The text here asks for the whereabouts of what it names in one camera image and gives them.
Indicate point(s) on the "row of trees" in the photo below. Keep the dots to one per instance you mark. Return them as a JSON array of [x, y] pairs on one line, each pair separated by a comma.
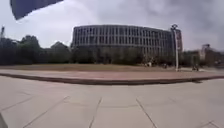
[[30, 51]]

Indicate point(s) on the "dark canopy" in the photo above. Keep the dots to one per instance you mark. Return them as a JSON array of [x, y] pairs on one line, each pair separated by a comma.
[[26, 6]]

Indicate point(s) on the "curved grey building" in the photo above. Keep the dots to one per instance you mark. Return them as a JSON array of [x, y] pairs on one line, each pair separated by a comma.
[[123, 36]]

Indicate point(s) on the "lamp pole with banner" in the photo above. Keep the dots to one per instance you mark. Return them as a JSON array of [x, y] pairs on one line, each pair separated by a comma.
[[176, 53]]

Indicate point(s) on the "pale paved plaza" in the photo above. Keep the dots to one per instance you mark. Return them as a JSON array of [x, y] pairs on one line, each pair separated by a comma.
[[113, 106]]

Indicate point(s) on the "raised reddish paved platform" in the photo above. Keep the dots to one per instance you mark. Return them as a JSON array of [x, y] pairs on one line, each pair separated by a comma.
[[100, 75]]

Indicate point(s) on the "dry grass strip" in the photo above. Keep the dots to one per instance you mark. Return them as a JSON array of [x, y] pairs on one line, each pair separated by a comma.
[[66, 67]]

